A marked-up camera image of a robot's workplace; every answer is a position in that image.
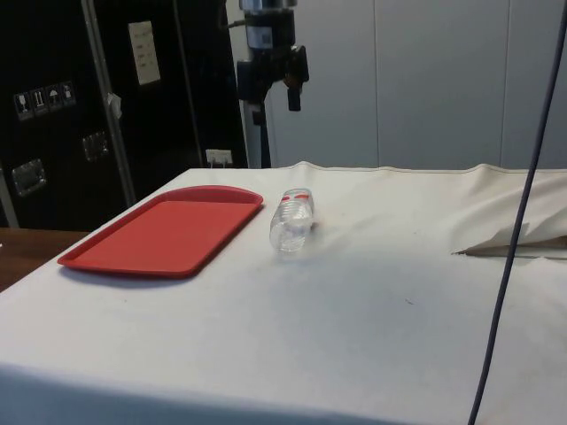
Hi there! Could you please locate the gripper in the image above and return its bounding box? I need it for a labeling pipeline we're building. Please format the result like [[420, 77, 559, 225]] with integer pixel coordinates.
[[237, 7, 310, 126]]

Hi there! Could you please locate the clear plastic bottle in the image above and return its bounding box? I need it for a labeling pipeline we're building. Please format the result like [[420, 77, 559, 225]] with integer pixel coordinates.
[[268, 187, 316, 255]]

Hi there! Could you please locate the red tray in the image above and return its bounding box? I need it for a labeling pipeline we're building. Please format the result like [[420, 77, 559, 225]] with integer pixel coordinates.
[[57, 184, 266, 280]]

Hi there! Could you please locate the black cabinet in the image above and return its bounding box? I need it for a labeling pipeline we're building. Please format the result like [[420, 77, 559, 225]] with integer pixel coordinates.
[[0, 0, 249, 228]]

